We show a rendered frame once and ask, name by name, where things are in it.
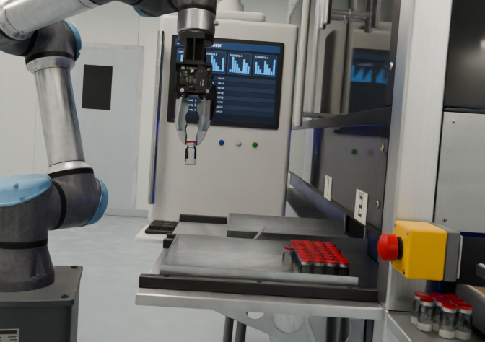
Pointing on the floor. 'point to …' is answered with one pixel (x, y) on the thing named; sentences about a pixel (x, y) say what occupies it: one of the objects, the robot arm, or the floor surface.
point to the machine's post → (414, 130)
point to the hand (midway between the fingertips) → (191, 138)
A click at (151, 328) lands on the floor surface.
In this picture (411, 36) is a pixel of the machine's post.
